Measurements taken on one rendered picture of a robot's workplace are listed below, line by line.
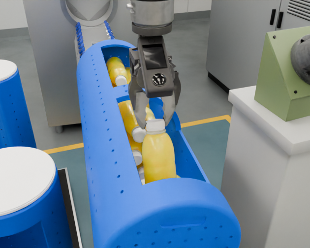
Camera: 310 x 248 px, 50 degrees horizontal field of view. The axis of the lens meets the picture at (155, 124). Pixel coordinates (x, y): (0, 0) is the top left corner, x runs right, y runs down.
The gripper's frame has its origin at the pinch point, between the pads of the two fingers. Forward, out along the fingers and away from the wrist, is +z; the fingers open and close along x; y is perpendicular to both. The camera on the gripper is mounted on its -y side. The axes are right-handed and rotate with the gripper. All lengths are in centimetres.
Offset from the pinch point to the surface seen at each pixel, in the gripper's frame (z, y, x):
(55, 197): 29.8, 15.1, 24.6
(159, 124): -0.9, -1.8, -0.5
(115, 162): 7.1, -1.6, 8.8
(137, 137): 14.5, 16.3, 1.0
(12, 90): 32, 90, 45
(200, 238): 14.5, -18.1, -4.3
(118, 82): 14, 50, 1
